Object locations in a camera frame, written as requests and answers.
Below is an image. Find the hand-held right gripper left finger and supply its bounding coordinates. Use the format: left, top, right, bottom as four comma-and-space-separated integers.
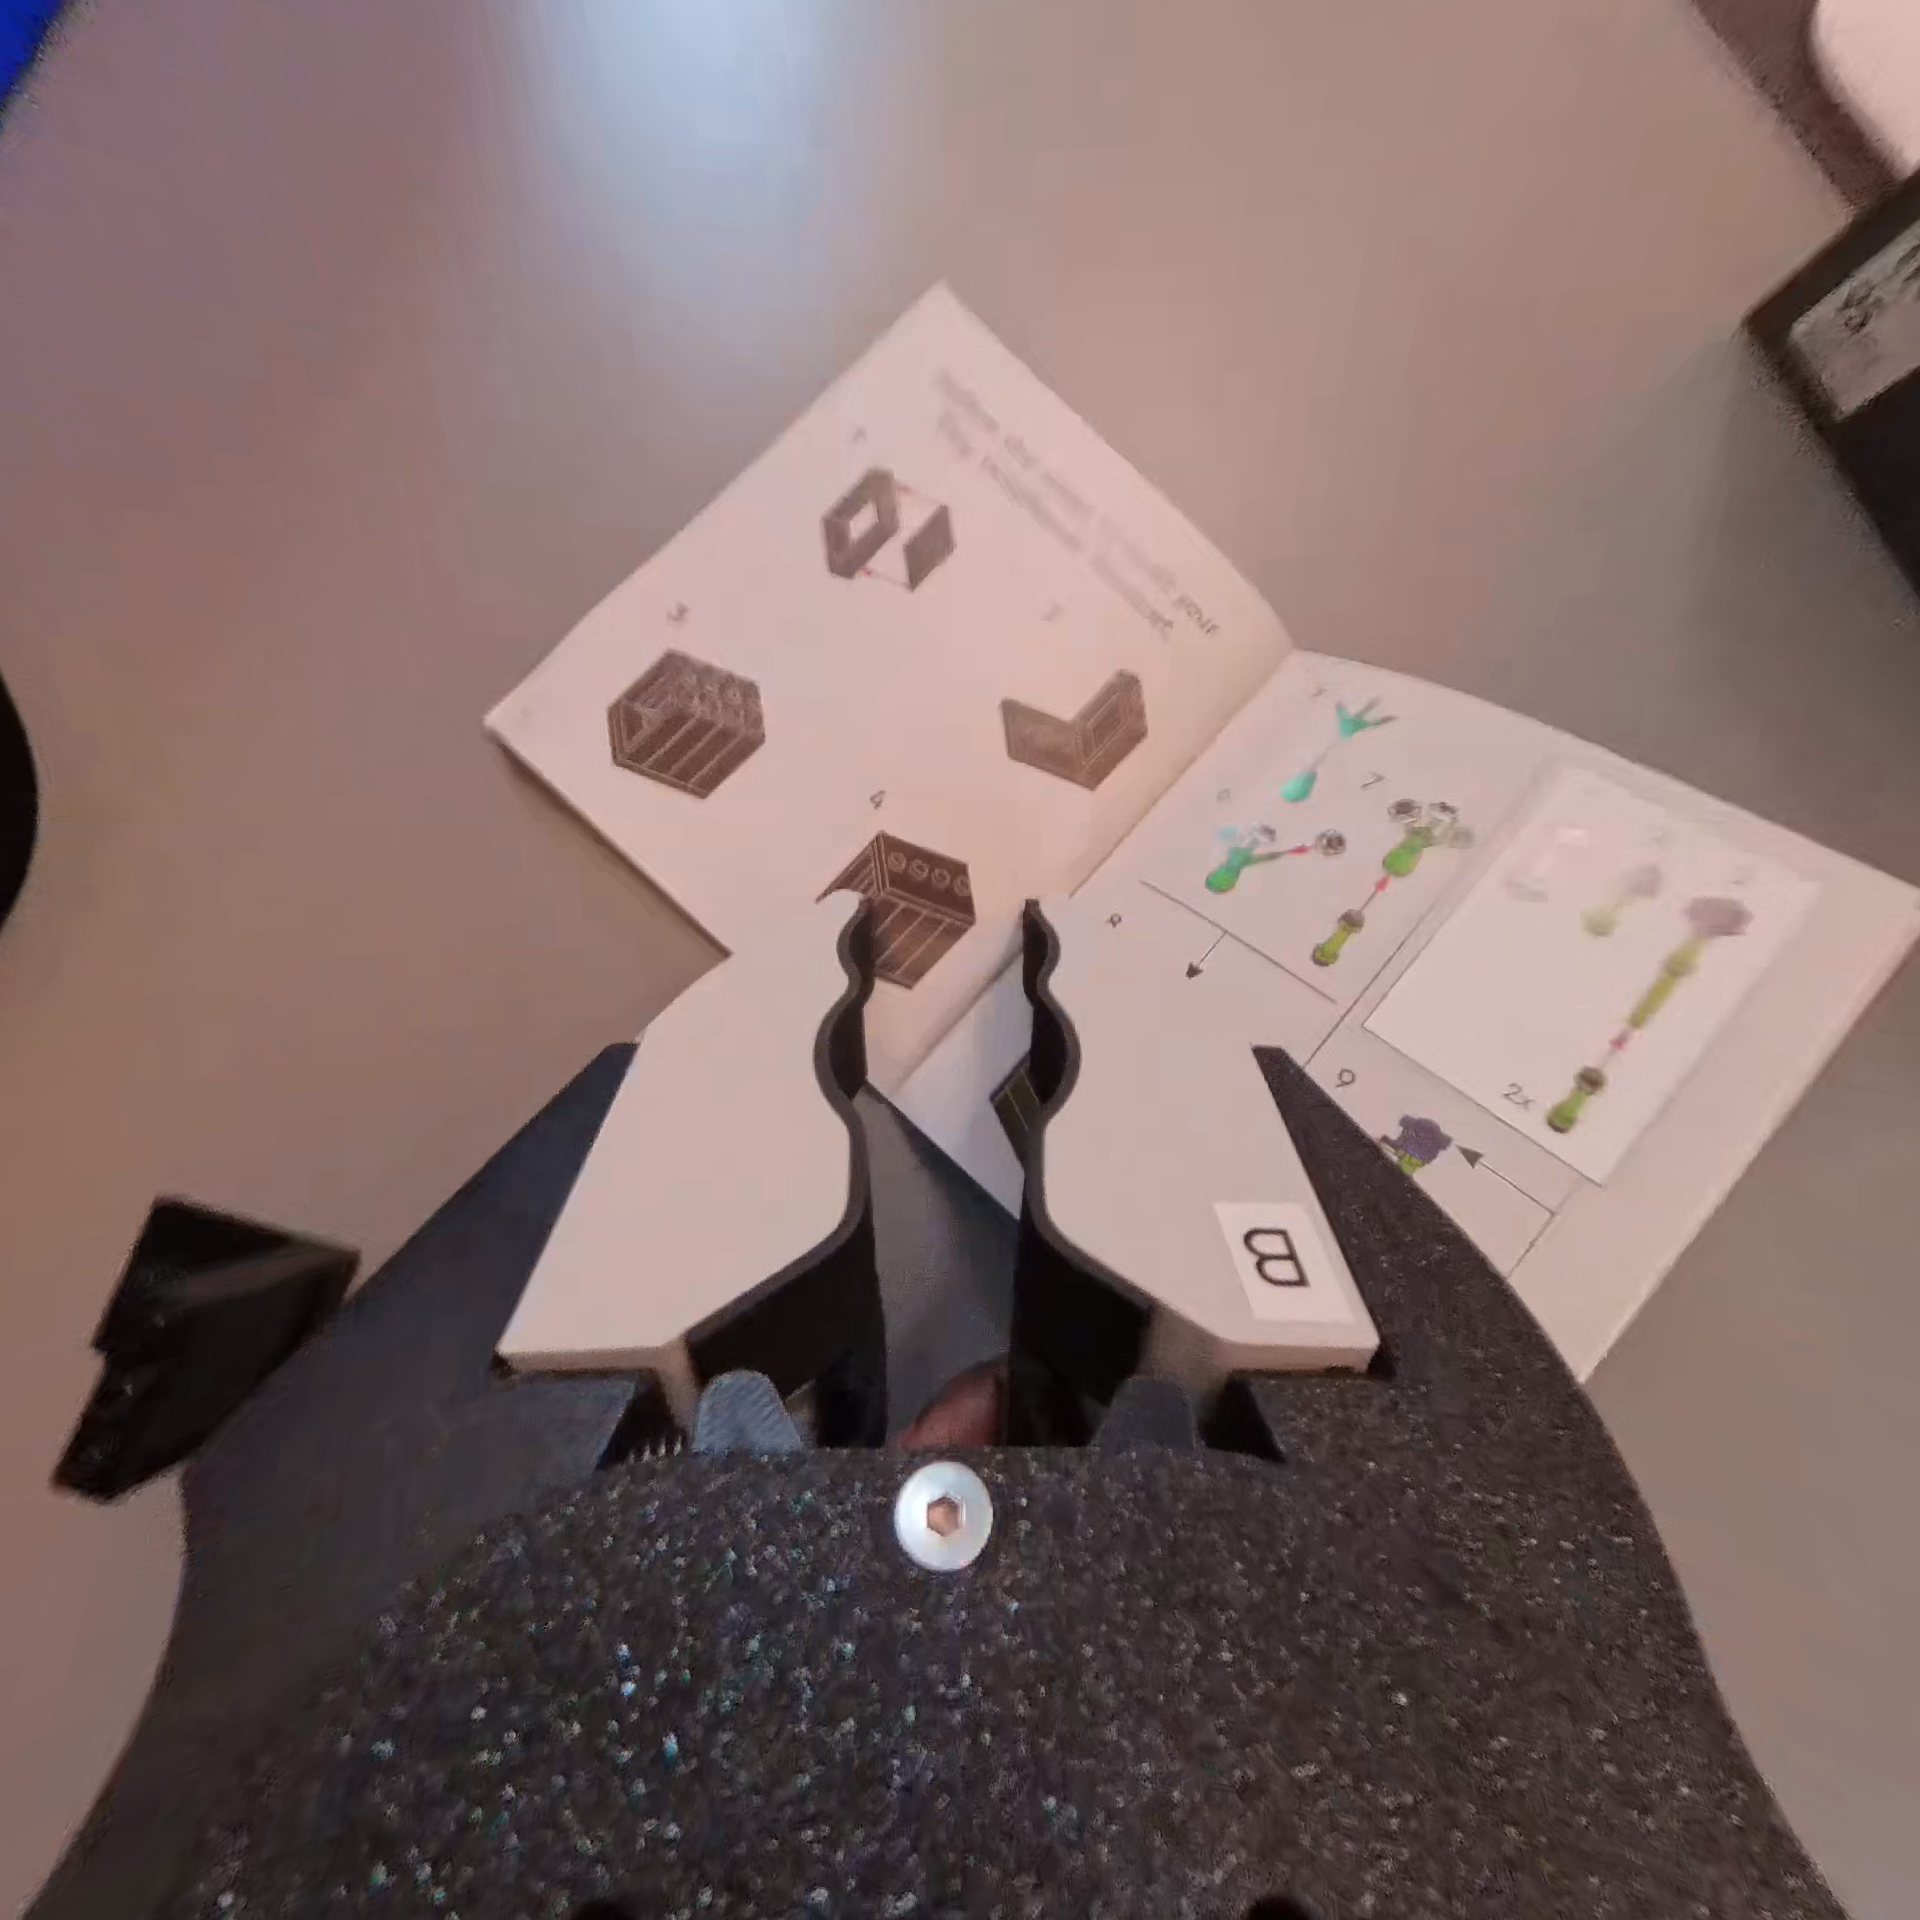
492, 897, 887, 1420

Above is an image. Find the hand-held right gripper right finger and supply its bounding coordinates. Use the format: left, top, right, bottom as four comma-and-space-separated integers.
1020, 897, 1378, 1370

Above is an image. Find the black L-shaped lego assembly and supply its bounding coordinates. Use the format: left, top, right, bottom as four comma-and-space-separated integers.
52, 1197, 361, 1501

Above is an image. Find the lego instruction booklet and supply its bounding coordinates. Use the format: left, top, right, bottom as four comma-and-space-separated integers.
483, 279, 1920, 1383

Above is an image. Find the black lego set box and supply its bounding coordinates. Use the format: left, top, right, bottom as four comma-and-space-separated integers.
1744, 175, 1920, 602

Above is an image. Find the black cushioned wrist rest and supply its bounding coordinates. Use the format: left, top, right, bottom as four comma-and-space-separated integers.
0, 668, 42, 924

